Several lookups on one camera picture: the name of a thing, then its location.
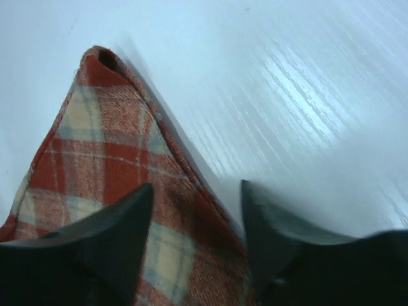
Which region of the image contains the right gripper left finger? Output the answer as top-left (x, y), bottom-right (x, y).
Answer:
top-left (1, 184), bottom-right (153, 305)

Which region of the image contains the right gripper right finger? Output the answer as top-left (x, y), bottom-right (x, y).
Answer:
top-left (240, 180), bottom-right (407, 305)

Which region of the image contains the red plaid skirt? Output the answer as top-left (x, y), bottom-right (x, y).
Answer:
top-left (1, 46), bottom-right (256, 305)

